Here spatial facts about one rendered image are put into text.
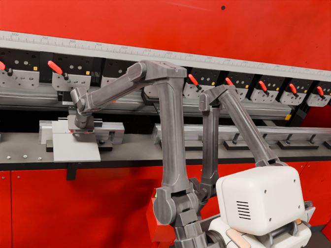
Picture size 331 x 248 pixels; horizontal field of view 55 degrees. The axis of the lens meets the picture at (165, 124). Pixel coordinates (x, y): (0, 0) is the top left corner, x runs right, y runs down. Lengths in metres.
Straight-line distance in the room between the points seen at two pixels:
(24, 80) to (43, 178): 0.46
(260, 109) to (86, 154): 1.30
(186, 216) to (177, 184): 0.08
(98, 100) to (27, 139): 0.57
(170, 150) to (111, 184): 0.84
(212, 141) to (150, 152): 0.44
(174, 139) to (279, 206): 0.32
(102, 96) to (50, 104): 0.68
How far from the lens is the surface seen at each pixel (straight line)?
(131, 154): 1.58
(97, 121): 1.54
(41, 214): 1.74
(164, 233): 1.51
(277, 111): 2.34
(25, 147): 1.56
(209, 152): 1.29
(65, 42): 1.31
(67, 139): 1.41
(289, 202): 0.94
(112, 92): 1.05
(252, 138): 1.18
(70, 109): 1.59
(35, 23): 1.28
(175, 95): 0.83
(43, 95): 1.73
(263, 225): 0.86
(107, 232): 1.95
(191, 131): 1.71
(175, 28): 1.37
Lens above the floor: 1.88
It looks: 32 degrees down
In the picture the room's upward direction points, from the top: 17 degrees clockwise
